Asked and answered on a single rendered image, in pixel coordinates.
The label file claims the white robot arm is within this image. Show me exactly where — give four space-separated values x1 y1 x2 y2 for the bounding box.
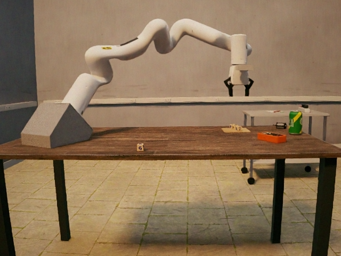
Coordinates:
62 19 254 117

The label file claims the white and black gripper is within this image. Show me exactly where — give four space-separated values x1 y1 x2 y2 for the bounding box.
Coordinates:
224 66 254 97

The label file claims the green and yellow drink can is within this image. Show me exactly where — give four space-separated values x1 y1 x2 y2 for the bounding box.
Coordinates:
289 110 303 135

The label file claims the beige square mat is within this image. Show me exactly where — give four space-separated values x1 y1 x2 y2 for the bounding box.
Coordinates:
221 128 250 133

